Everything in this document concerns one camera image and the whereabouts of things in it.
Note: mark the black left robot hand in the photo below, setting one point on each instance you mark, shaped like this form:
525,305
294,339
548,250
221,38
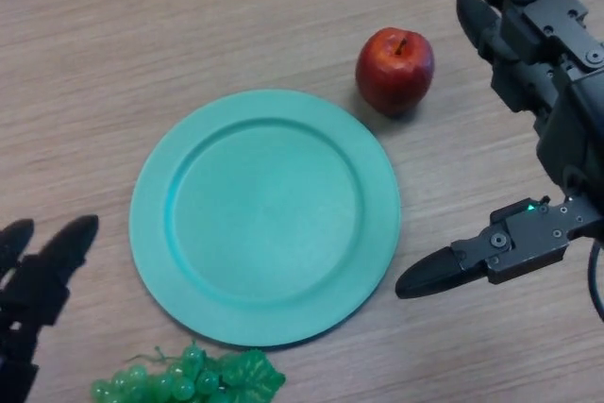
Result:
42,280

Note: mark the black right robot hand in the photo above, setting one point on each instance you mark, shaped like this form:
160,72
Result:
542,44

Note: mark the green grapes bunch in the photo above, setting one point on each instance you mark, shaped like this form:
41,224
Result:
198,377

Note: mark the green round plate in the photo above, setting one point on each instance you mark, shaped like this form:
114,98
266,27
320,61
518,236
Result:
264,219

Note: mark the red apple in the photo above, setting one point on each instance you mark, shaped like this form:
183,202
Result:
394,72

